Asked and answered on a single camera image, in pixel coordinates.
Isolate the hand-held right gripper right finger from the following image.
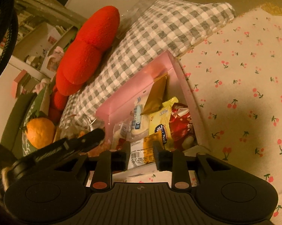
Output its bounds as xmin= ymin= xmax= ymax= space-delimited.
xmin=153 ymin=142 xmax=235 ymax=189

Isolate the pink plush toy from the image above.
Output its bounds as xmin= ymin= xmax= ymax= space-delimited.
xmin=35 ymin=77 xmax=52 ymax=92

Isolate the red plush cushion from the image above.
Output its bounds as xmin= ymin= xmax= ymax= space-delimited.
xmin=48 ymin=6 xmax=121 ymax=123

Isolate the orange snack packet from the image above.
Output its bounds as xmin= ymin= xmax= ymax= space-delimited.
xmin=143 ymin=131 xmax=165 ymax=163

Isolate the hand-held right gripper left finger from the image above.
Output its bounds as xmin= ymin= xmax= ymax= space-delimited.
xmin=54 ymin=142 xmax=131 ymax=191

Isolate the large orange citrus fruit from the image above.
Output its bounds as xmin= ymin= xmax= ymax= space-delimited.
xmin=26 ymin=117 xmax=56 ymax=150

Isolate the green printed bag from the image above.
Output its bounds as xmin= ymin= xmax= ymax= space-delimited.
xmin=21 ymin=84 xmax=50 ymax=158

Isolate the grey checked cushion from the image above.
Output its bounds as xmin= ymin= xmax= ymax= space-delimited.
xmin=58 ymin=0 xmax=236 ymax=127

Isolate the red snack packet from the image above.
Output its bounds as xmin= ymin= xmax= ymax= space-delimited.
xmin=168 ymin=103 xmax=198 ymax=151

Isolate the brown snack packet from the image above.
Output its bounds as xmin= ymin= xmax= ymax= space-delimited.
xmin=139 ymin=72 xmax=168 ymax=116

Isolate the cherry print tablecloth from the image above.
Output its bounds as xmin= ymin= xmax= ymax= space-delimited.
xmin=113 ymin=3 xmax=282 ymax=218

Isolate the pink cardboard box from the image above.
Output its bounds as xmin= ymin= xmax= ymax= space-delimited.
xmin=95 ymin=51 xmax=213 ymax=165

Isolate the yellow snack packet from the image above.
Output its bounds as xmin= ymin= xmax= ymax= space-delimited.
xmin=148 ymin=97 xmax=179 ymax=151

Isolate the clear bread packet blue label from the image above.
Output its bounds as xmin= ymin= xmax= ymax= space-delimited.
xmin=128 ymin=96 xmax=151 ymax=141

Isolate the black cable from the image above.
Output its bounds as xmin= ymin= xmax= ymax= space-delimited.
xmin=0 ymin=0 xmax=19 ymax=88

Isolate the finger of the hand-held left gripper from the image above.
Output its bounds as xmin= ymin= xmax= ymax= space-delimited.
xmin=34 ymin=128 xmax=106 ymax=165

